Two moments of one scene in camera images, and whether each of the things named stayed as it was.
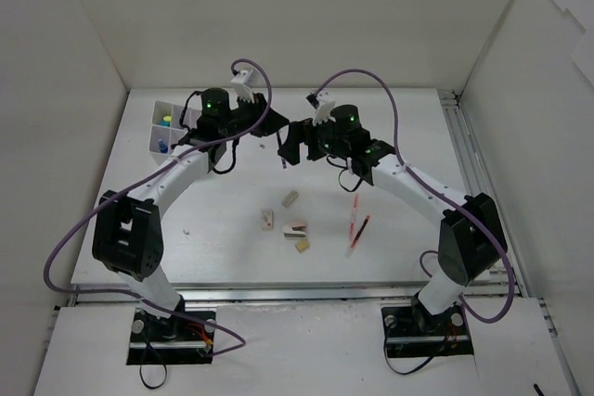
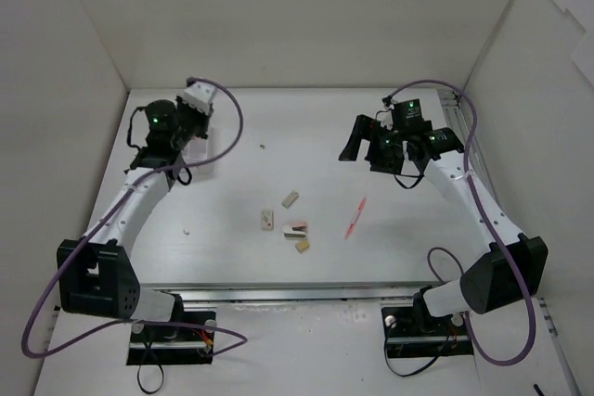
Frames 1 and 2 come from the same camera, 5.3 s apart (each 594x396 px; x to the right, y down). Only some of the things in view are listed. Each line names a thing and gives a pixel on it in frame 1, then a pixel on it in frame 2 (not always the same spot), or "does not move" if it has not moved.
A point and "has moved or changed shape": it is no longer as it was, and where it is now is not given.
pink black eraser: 297,230 does not move
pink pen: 353,218 has moved or changed shape
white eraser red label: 267,220 does not move
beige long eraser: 290,198 does not move
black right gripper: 308,137 → 371,146
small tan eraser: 302,245 does not move
